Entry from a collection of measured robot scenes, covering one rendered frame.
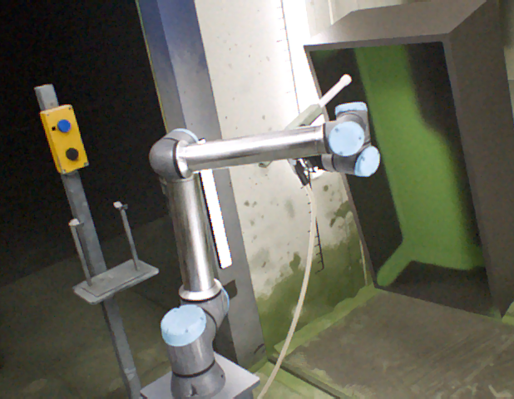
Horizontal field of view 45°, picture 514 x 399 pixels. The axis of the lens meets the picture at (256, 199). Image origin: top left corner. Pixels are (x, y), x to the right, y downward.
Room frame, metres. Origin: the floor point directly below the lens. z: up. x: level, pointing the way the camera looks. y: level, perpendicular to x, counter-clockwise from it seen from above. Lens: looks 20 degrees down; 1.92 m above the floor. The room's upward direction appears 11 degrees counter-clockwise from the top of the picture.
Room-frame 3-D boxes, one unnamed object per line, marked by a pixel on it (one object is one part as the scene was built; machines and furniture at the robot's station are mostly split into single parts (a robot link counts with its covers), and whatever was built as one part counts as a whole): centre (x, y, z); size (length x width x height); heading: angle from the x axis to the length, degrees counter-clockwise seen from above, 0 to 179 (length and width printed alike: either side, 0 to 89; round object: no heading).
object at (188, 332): (1.82, 0.31, 0.83); 0.17 x 0.15 x 0.18; 163
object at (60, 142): (2.54, 0.73, 1.42); 0.12 x 0.06 x 0.26; 127
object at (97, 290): (2.46, 0.66, 0.95); 0.26 x 0.15 x 0.32; 127
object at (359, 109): (1.79, -0.32, 1.45); 0.12 x 0.09 x 0.12; 163
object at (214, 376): (1.81, 0.31, 0.69); 0.19 x 0.19 x 0.10
